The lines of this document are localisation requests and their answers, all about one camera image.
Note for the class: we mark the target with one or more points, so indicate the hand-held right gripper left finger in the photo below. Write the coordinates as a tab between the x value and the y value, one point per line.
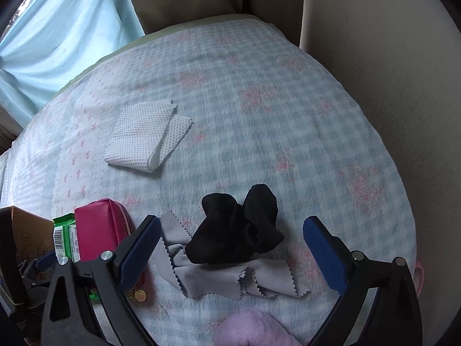
138	250

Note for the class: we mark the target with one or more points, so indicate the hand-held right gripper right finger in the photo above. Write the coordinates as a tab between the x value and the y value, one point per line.
326	256

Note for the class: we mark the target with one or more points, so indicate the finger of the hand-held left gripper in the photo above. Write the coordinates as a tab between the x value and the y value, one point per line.
45	261

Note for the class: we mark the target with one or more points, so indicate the grey microfibre cloth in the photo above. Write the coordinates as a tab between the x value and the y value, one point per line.
216	275

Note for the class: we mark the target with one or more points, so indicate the black sock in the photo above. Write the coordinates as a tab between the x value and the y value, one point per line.
236	225

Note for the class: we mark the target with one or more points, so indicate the fluffy lilac cloth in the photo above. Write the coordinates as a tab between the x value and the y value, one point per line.
252	331

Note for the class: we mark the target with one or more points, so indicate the white waffle cloth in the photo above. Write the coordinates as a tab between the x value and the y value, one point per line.
142	137

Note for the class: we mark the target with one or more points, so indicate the green tissue packet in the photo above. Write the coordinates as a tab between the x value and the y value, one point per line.
66	236

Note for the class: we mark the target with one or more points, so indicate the brown cardboard box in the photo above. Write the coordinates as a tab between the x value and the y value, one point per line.
30	229

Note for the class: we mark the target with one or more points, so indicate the pink zip pouch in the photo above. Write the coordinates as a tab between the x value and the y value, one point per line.
102	230

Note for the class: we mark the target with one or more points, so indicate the checked floral bedspread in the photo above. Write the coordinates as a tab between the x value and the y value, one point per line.
252	122

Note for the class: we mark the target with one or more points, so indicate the cream headboard cushion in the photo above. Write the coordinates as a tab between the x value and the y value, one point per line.
389	79

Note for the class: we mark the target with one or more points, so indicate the light blue curtain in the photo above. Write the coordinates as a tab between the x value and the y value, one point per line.
68	36

